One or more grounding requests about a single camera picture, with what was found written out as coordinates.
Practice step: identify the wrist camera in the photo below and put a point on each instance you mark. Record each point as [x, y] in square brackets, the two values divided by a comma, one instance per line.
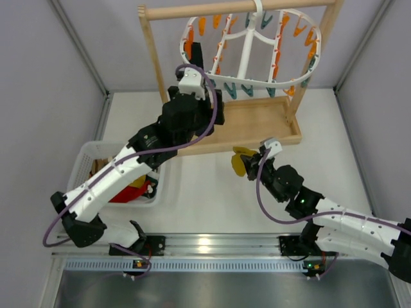
[192, 83]
[270, 147]

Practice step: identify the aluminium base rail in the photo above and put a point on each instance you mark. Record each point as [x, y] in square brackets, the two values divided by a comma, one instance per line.
[192, 253]

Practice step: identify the dark navy patterned sock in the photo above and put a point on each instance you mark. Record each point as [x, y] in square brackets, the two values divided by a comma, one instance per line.
[196, 55]

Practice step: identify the white round clip hanger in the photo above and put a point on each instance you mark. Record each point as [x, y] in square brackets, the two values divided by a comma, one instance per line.
[250, 59]

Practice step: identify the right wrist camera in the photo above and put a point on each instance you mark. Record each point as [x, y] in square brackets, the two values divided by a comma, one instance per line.
[270, 147]

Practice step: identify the red santa sock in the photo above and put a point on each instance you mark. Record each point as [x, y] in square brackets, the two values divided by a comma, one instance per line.
[130, 193]

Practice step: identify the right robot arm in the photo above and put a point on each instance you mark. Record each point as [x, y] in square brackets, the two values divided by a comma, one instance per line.
[330, 227]

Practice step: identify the mustard yellow sock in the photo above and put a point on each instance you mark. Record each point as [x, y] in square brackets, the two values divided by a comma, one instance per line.
[236, 161]
[138, 182]

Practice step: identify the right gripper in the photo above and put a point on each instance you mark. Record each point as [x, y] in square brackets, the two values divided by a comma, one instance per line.
[255, 163]

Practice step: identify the wooden hanger rack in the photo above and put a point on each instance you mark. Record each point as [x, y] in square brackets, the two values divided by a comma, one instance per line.
[247, 118]

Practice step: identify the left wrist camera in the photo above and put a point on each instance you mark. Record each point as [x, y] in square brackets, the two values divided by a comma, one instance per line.
[192, 83]

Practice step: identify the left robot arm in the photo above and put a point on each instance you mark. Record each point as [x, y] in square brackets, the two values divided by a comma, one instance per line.
[147, 150]

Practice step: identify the brown striped sock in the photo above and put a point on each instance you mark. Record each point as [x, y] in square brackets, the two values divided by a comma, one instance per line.
[99, 164]

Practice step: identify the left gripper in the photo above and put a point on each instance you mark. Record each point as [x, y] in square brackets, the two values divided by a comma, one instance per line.
[214, 97]

